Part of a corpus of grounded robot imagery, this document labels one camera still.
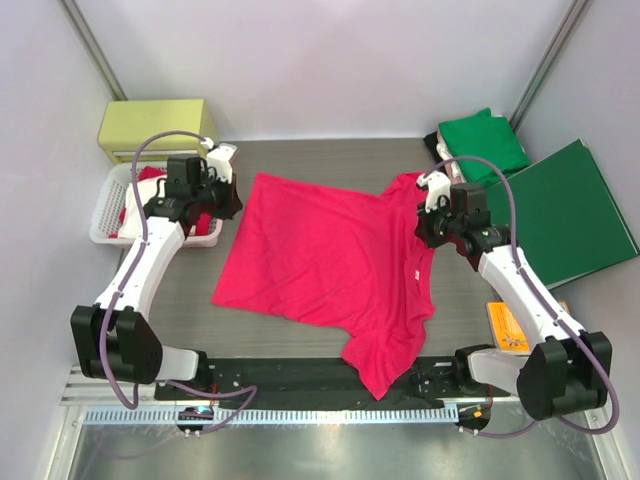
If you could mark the folded black shirt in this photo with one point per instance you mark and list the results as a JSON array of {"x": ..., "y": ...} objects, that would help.
[{"x": 431, "y": 142}]

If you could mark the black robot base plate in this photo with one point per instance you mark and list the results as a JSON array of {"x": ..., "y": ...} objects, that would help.
[{"x": 330, "y": 384}]

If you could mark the corner aluminium post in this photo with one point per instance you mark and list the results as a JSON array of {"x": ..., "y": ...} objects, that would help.
[
  {"x": 557, "y": 45},
  {"x": 88, "y": 40}
]

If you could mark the yellow-green box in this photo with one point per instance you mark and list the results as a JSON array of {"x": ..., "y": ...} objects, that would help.
[{"x": 126, "y": 124}]

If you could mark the slotted cable duct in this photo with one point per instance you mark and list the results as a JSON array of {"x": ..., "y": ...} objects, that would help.
[{"x": 183, "y": 416}]

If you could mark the right corner aluminium post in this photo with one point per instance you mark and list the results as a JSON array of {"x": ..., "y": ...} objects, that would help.
[{"x": 557, "y": 45}]

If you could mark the pink red t-shirt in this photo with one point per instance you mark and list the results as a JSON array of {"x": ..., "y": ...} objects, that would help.
[{"x": 337, "y": 258}]

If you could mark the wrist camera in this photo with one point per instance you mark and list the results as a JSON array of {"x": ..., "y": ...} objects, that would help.
[
  {"x": 219, "y": 158},
  {"x": 437, "y": 186}
]

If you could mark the white plastic laundry basket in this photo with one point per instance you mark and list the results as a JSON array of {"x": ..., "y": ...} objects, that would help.
[{"x": 105, "y": 221}]

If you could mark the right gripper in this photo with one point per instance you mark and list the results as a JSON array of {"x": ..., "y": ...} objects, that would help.
[{"x": 426, "y": 230}]

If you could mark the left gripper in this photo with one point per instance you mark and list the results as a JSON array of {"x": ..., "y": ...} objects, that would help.
[{"x": 228, "y": 198}]

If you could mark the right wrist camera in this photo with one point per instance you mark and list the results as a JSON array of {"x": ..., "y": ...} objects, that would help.
[{"x": 437, "y": 186}]

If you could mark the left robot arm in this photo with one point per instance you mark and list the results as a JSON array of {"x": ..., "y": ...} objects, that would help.
[{"x": 113, "y": 338}]

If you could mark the red t-shirt in basket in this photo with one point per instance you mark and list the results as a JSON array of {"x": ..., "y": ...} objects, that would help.
[{"x": 203, "y": 224}]

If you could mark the left corner aluminium post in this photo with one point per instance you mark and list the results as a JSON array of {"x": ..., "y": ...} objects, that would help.
[{"x": 88, "y": 40}]

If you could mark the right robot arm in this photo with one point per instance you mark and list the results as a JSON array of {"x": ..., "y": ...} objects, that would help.
[{"x": 566, "y": 369}]

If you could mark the aluminium frame rail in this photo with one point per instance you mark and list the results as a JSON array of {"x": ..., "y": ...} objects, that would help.
[{"x": 80, "y": 390}]

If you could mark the green binder folder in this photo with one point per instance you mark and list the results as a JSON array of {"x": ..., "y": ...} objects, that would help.
[{"x": 568, "y": 222}]

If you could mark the folded green t-shirt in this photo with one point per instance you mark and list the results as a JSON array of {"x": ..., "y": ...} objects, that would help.
[{"x": 487, "y": 136}]

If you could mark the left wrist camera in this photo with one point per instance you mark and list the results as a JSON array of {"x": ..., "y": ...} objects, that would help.
[{"x": 219, "y": 158}]

